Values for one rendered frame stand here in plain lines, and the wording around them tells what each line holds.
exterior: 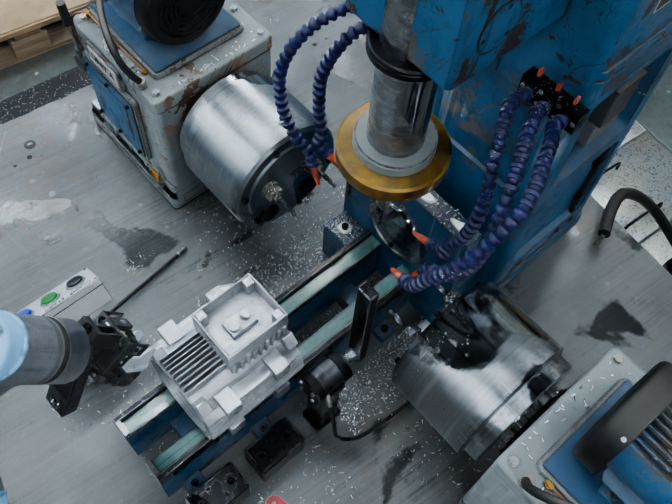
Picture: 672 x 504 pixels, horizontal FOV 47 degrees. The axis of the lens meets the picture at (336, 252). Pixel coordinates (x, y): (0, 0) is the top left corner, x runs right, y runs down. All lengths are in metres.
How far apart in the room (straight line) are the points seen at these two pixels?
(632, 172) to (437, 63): 1.59
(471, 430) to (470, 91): 0.55
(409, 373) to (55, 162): 1.01
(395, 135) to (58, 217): 0.93
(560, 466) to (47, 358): 0.72
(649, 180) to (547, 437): 1.40
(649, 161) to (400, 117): 1.54
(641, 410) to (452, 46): 0.51
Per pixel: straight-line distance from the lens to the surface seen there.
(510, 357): 1.25
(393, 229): 1.49
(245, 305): 1.29
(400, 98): 1.06
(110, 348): 1.16
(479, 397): 1.24
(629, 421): 1.06
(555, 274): 1.77
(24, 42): 3.23
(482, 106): 1.32
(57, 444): 1.60
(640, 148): 2.56
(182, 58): 1.54
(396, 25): 0.97
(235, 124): 1.45
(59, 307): 1.38
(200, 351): 1.28
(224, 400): 1.28
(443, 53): 0.94
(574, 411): 1.25
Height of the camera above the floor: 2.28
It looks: 60 degrees down
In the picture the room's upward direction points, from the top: 6 degrees clockwise
